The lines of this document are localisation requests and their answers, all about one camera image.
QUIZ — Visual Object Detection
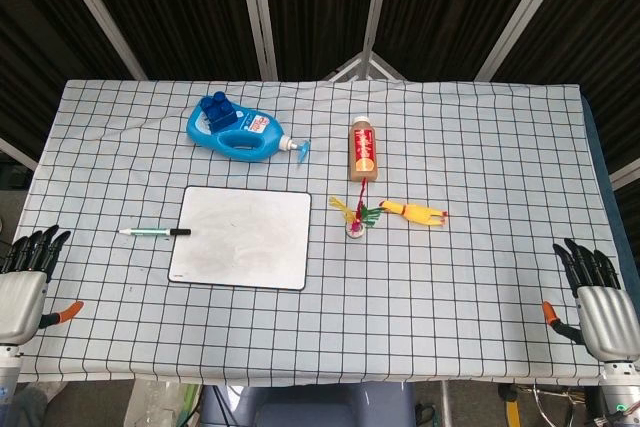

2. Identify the dark blue toy brick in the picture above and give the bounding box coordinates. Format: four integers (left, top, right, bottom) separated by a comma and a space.
200, 91, 237, 131

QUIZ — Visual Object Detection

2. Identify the green whiteboard marker black cap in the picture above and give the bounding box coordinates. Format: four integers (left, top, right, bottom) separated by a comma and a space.
118, 227, 192, 238

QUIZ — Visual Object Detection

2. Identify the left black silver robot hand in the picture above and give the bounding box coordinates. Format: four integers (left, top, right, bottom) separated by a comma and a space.
0, 225, 85, 347

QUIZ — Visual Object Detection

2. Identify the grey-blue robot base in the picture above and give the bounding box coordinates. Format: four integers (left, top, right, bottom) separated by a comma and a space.
199, 382, 416, 427

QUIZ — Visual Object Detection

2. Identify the white black checked tablecloth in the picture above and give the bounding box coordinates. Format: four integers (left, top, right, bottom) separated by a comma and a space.
0, 78, 626, 388

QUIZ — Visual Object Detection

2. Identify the bundle of loose cables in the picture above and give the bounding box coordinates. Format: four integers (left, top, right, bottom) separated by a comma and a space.
529, 380, 601, 427

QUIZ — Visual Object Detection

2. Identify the metal table leg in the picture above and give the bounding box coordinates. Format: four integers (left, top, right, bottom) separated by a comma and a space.
439, 381, 455, 427

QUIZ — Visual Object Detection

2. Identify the brown drink bottle red label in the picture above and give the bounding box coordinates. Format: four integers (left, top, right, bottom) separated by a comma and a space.
347, 115, 381, 183

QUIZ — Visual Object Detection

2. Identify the blue detergent pump bottle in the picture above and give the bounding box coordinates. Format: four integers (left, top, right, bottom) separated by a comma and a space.
186, 95, 312, 166

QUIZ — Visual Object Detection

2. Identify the colourful feather shuttlecock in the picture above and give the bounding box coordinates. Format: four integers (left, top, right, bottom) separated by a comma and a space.
328, 177, 384, 240

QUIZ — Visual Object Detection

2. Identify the clear plastic bag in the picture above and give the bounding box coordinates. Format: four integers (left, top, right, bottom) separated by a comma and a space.
123, 379, 201, 427

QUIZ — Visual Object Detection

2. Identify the yellow rubber chicken toy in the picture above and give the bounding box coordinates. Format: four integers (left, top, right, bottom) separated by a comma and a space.
377, 199, 449, 228

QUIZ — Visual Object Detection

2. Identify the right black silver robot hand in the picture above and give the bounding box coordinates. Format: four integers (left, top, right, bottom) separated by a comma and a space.
542, 238, 640, 363

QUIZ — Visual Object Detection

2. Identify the white dry-erase board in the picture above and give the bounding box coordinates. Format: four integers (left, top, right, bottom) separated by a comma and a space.
167, 185, 313, 292

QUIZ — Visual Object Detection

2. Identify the white triangular partition foot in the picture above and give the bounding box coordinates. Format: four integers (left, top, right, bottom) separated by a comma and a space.
322, 50, 409, 82

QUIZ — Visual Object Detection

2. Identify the yellow tool under table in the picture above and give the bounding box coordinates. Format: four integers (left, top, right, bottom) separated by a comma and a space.
501, 384, 522, 427

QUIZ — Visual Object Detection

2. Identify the white partition frame post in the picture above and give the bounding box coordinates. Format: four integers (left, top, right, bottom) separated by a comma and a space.
474, 0, 580, 82
236, 0, 279, 82
358, 0, 395, 81
48, 0, 150, 81

